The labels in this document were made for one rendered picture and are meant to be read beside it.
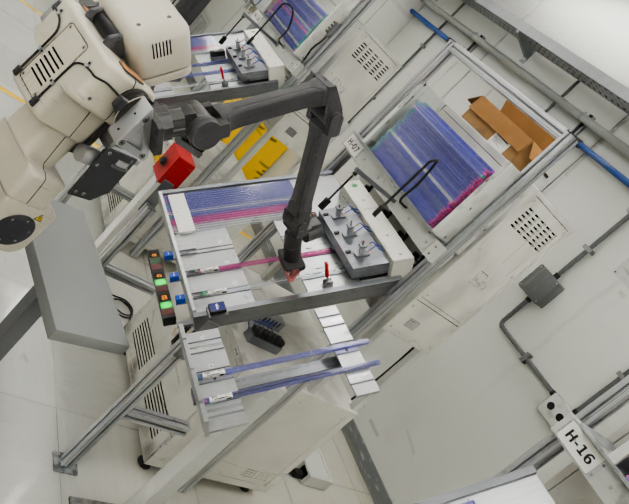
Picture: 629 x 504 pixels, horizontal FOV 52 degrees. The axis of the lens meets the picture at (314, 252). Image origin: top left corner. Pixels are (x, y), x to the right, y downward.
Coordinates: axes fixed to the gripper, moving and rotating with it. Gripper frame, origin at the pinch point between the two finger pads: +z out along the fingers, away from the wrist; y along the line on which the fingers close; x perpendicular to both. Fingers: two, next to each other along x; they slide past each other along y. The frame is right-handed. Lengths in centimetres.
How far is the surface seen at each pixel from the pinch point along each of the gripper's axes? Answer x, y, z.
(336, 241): -19.7, 9.6, -4.5
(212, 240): 20.2, 26.8, 1.1
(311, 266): -9.3, 5.0, 0.9
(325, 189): -30, 48, 1
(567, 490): -48, -90, 6
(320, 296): -7.3, -9.9, 0.8
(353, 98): -79, 135, 9
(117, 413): 61, -14, 32
